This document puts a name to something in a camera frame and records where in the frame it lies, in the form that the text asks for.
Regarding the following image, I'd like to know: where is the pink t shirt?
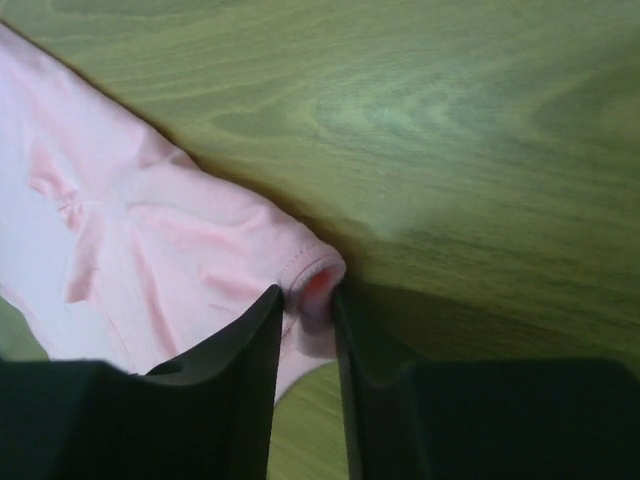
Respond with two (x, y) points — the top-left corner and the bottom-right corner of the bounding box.
(1, 28), (346, 394)

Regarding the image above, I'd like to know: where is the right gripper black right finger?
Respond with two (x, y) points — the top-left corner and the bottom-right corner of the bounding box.
(333, 289), (639, 479)

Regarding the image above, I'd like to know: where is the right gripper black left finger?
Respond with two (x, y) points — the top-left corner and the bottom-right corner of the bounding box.
(1, 286), (283, 479)

